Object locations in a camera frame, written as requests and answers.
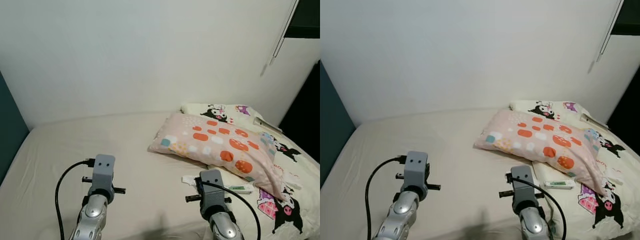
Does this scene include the dark window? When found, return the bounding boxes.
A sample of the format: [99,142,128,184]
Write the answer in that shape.
[285,0,321,39]
[611,0,640,36]

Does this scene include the white blind wand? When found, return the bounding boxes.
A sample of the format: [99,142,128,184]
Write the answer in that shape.
[270,0,301,66]
[596,0,626,63]

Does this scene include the black wardrobe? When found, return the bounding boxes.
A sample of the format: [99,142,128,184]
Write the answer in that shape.
[278,60,321,163]
[606,65,640,156]

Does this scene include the cream cartoon print blanket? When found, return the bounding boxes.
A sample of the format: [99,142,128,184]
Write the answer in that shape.
[509,100,640,231]
[180,103,321,236]

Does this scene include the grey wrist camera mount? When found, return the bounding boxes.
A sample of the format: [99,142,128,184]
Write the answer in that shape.
[403,151,430,194]
[199,169,226,209]
[93,154,116,194]
[510,165,537,211]

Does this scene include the pink pillow with orange patches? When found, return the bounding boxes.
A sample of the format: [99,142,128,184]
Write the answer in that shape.
[148,112,287,201]
[473,109,612,197]

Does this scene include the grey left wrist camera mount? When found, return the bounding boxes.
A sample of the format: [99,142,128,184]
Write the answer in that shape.
[93,154,116,194]
[403,151,430,194]

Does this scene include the blue padded headboard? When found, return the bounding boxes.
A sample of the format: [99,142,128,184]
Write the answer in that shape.
[320,62,357,188]
[0,70,30,186]

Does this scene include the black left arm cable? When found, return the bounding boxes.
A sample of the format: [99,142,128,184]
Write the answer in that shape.
[364,156,408,240]
[55,158,97,240]

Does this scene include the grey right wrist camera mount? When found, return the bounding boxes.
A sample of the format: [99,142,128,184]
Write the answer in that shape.
[510,165,537,211]
[199,169,226,209]

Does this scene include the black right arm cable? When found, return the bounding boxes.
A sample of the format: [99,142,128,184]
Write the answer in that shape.
[200,180,262,240]
[506,175,568,240]

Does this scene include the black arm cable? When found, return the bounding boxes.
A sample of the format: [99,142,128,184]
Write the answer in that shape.
[364,156,408,240]
[200,180,262,240]
[506,175,568,240]
[55,158,97,240]

